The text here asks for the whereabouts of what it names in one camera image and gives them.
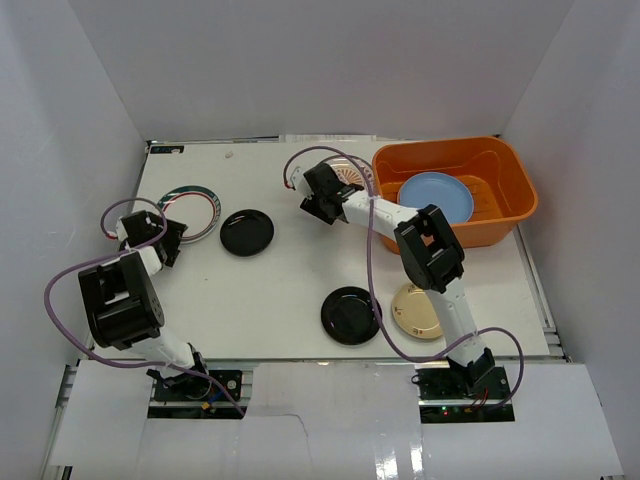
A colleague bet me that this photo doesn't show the white paper sheets at back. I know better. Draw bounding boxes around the white paper sheets at back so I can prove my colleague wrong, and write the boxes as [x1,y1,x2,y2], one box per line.
[279,134,377,143]

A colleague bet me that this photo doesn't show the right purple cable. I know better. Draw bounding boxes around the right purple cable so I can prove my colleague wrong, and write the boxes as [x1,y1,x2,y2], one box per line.
[283,146,526,414]

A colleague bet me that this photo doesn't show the black plate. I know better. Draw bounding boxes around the black plate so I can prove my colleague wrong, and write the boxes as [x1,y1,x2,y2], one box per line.
[220,209,275,258]
[320,286,379,346]

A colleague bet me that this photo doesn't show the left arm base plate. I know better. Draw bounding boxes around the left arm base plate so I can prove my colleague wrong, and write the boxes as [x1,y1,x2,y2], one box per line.
[149,368,244,404]

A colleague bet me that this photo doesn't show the beige gold-rimmed plate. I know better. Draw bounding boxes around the beige gold-rimmed plate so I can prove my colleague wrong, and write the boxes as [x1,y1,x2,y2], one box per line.
[391,283,443,340]

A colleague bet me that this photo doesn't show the orange plastic bin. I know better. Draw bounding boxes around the orange plastic bin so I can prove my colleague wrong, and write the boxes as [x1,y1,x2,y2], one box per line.
[372,136,538,248]

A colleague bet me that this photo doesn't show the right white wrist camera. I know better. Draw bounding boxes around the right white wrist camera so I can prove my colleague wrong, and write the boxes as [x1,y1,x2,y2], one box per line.
[288,166,312,197]

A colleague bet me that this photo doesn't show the white plate green rim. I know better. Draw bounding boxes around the white plate green rim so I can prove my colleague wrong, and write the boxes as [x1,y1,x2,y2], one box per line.
[157,185,221,245]

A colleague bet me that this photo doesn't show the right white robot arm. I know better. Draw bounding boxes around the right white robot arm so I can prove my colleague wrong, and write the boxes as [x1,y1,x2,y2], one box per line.
[287,162,495,399]

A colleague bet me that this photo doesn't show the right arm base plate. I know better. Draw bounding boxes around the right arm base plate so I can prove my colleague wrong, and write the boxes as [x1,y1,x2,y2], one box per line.
[411,367,510,400]

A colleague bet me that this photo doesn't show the white plate orange sunburst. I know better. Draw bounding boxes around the white plate orange sunburst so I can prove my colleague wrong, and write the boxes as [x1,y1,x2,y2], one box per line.
[322,155,377,193]

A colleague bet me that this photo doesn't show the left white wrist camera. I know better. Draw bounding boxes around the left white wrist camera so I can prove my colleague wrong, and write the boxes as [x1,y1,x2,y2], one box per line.
[109,217,128,242]

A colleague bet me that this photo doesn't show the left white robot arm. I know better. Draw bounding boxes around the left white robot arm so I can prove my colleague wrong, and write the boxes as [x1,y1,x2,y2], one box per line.
[78,211,212,400]

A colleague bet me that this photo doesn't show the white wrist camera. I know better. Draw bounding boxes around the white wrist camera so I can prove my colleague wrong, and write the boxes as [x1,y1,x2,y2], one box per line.
[288,166,312,197]
[109,217,128,242]

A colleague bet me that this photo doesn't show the blue plate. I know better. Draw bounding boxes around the blue plate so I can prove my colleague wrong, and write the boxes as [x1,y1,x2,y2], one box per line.
[397,172,474,224]

